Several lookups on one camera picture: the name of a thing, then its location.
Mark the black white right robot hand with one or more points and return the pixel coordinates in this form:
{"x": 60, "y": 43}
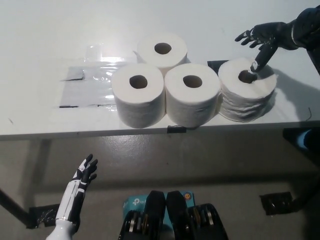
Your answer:
{"x": 272, "y": 35}

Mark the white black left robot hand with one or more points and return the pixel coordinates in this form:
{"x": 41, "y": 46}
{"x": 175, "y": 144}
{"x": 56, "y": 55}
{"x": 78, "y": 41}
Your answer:
{"x": 71, "y": 200}

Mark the crinkled white toilet paper roll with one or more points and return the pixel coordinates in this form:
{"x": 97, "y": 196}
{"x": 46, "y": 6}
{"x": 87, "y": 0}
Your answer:
{"x": 245, "y": 100}

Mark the smooth white toilet paper roll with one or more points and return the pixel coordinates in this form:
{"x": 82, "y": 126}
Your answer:
{"x": 137, "y": 107}
{"x": 147, "y": 51}
{"x": 190, "y": 105}

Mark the teal tp-link box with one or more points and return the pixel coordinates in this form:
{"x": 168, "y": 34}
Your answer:
{"x": 135, "y": 202}

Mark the black tape patch on table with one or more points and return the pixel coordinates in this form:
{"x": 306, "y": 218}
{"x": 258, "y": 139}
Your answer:
{"x": 212, "y": 66}

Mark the blue round cap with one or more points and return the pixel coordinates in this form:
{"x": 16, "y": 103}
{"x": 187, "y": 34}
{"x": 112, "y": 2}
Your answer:
{"x": 303, "y": 141}

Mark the clear glossy plastic sheet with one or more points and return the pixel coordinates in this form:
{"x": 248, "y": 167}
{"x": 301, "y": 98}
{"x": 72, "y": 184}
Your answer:
{"x": 87, "y": 90}

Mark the small black tape strip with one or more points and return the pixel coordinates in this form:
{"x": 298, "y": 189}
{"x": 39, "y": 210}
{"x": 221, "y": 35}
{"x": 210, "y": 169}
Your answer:
{"x": 176, "y": 129}

